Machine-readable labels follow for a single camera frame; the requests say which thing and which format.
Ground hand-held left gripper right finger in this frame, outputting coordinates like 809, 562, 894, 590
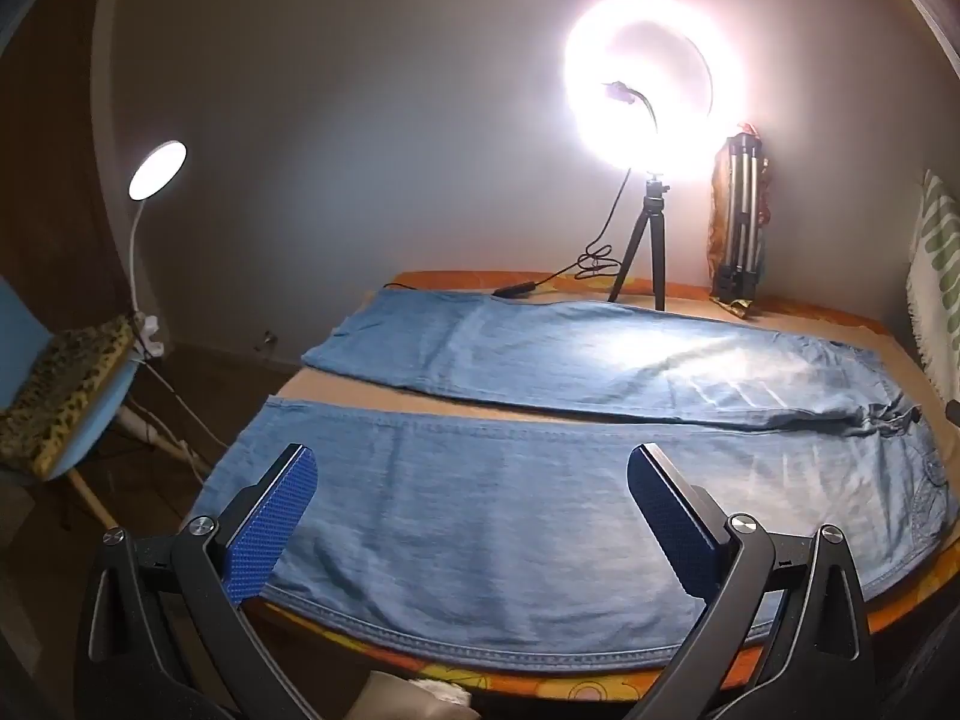
626, 442, 878, 720

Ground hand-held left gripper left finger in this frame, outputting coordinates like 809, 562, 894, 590
75, 444, 320, 720

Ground blue denim pants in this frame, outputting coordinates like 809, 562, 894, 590
191, 289, 957, 672

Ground white cloth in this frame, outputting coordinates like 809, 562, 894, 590
367, 673, 481, 720

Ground leopard print cushion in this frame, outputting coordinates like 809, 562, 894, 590
0, 315, 140, 470

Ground small black tripod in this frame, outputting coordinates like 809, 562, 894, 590
606, 174, 668, 312

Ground folded silver tripod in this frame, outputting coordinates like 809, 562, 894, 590
711, 133, 770, 308

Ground blue chair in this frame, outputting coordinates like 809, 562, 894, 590
0, 274, 197, 533

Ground orange patterned cloth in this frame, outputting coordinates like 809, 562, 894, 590
705, 120, 775, 317

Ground green white striped blanket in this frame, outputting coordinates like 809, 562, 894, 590
904, 169, 960, 406

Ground white gooseneck desk lamp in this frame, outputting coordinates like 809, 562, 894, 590
124, 139, 188, 357

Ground brown wooden door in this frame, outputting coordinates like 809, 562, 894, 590
0, 0, 143, 316

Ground gooseneck phone holder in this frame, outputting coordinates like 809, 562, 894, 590
607, 79, 661, 137

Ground white lamp cable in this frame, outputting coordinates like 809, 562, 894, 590
139, 356, 218, 470

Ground black ring light cable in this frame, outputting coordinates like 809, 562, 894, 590
382, 169, 635, 299

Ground round ring light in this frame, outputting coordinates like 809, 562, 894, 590
564, 0, 745, 182

